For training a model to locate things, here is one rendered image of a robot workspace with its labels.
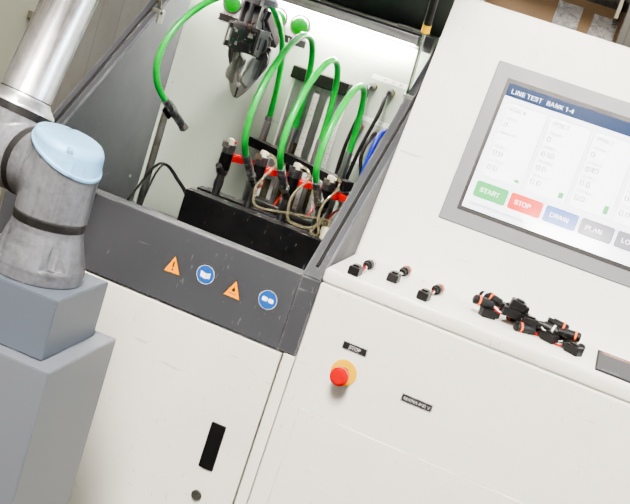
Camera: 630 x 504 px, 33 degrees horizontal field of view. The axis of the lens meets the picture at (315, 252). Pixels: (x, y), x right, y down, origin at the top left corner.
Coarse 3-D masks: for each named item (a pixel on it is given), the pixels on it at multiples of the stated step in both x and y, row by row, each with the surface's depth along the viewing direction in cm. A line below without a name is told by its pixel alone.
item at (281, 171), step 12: (324, 60) 219; (336, 60) 223; (336, 72) 228; (312, 84) 213; (336, 84) 231; (300, 96) 211; (336, 96) 233; (288, 120) 210; (324, 120) 235; (288, 132) 210; (324, 132) 236; (312, 156) 237; (276, 168) 216
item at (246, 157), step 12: (300, 36) 221; (312, 36) 228; (288, 48) 217; (312, 48) 232; (276, 60) 214; (312, 60) 235; (312, 72) 237; (264, 84) 212; (252, 108) 211; (300, 108) 240; (252, 120) 212; (288, 144) 242; (252, 168) 222; (252, 180) 226
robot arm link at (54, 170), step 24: (24, 144) 163; (48, 144) 159; (72, 144) 161; (96, 144) 167; (0, 168) 165; (24, 168) 162; (48, 168) 160; (72, 168) 160; (96, 168) 163; (24, 192) 162; (48, 192) 161; (72, 192) 162; (48, 216) 162; (72, 216) 163
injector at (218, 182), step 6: (228, 144) 229; (222, 150) 230; (228, 150) 229; (234, 150) 230; (222, 156) 230; (228, 156) 230; (222, 162) 230; (228, 162) 230; (216, 168) 229; (222, 168) 229; (228, 168) 231; (222, 174) 231; (216, 180) 231; (222, 180) 232; (216, 186) 232; (216, 192) 232
